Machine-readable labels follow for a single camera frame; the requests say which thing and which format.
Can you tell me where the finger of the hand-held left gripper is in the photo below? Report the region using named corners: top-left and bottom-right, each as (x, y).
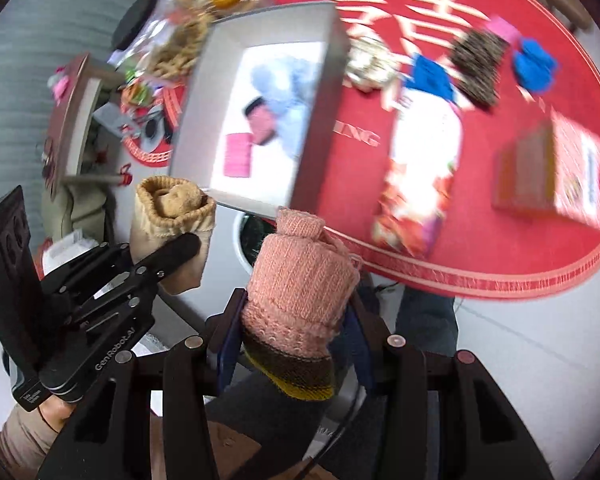
top-left (130, 233), bottom-right (202, 283)

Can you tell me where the grey curtain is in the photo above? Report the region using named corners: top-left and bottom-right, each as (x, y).
top-left (0, 0), bottom-right (146, 171)

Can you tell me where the red round table mat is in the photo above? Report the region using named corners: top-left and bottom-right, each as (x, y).
top-left (122, 0), bottom-right (600, 301)

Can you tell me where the pink black pouch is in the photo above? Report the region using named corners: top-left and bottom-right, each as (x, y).
top-left (242, 97), bottom-right (281, 146)

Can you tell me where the person's left forearm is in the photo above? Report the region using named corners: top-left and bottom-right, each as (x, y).
top-left (0, 395), bottom-right (81, 480)

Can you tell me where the grey box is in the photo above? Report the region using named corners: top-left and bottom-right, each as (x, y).
top-left (169, 1), bottom-right (352, 220)

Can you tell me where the person's right leg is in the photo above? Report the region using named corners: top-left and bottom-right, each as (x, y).
top-left (395, 285), bottom-right (458, 361)

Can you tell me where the leopard print scrunchie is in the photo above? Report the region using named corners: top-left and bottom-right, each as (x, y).
top-left (450, 30), bottom-right (508, 111)

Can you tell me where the floral tissue packet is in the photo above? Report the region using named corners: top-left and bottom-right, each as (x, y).
top-left (372, 85), bottom-right (465, 256)

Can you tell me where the pink plush toy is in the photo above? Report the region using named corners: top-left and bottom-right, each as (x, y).
top-left (50, 66), bottom-right (73, 98)

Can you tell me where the red side table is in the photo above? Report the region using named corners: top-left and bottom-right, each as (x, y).
top-left (42, 52), bottom-right (126, 196)

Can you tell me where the white round bin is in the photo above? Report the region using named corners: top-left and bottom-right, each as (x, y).
top-left (232, 210), bottom-right (281, 271)

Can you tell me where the pink brown striped sock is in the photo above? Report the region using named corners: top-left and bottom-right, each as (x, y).
top-left (240, 208), bottom-right (363, 402)

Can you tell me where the light blue fluffy cloth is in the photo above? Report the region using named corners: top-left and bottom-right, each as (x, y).
top-left (250, 57), bottom-right (326, 158)

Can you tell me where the white floral scrunchie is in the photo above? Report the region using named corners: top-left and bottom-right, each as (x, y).
top-left (347, 37), bottom-right (398, 92)

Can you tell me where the bright blue ruffled cloth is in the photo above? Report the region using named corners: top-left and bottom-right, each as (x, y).
top-left (511, 39), bottom-right (558, 93)

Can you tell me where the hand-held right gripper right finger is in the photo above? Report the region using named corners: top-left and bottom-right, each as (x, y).
top-left (340, 290), bottom-right (556, 480)

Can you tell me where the blue crumpled cloth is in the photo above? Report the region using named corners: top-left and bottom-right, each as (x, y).
top-left (412, 55), bottom-right (456, 106)

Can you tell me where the pale green seat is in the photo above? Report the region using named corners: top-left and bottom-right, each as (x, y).
top-left (40, 177), bottom-right (116, 246)

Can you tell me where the beige sock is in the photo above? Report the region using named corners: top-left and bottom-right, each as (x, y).
top-left (130, 176), bottom-right (217, 296)

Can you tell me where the black lid snack jar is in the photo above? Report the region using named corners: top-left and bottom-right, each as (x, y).
top-left (115, 0), bottom-right (216, 81)

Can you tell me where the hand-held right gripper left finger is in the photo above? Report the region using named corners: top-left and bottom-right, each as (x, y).
top-left (37, 287), bottom-right (248, 480)

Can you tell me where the red tissue box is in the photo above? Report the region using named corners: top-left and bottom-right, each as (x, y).
top-left (492, 110), bottom-right (600, 233)

